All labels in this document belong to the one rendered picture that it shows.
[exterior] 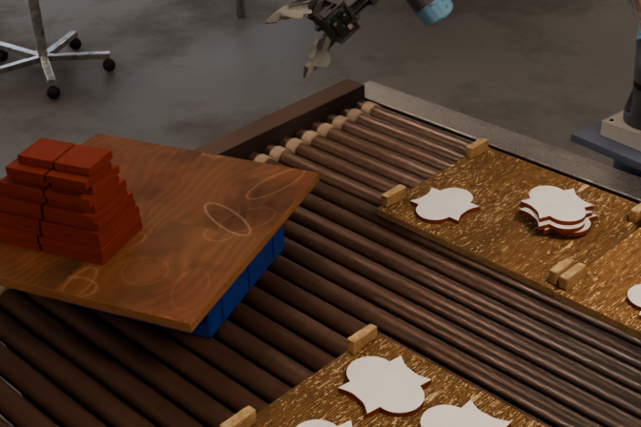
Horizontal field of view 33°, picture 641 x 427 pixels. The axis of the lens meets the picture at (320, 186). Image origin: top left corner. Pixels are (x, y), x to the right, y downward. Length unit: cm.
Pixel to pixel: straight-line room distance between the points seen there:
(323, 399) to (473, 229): 55
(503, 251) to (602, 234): 20
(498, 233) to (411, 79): 293
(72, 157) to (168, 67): 341
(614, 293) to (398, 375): 44
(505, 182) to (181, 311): 81
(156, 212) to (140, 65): 332
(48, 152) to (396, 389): 68
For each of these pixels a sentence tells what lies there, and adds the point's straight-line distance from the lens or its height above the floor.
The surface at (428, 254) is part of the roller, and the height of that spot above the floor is 92.
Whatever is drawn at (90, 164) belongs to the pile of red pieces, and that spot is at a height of 121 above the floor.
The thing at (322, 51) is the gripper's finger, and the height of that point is 120.
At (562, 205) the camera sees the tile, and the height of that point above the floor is 98.
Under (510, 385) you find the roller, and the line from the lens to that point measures 172.
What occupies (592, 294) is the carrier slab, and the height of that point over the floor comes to 94.
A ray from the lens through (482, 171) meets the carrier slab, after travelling 224.
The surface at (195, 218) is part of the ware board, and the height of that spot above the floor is 104.
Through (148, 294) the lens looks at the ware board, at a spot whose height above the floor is 104.
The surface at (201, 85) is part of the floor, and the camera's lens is 495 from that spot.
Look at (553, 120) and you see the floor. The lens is 458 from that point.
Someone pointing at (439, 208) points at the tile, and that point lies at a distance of 209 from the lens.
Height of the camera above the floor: 203
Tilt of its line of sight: 30 degrees down
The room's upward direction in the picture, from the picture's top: 2 degrees counter-clockwise
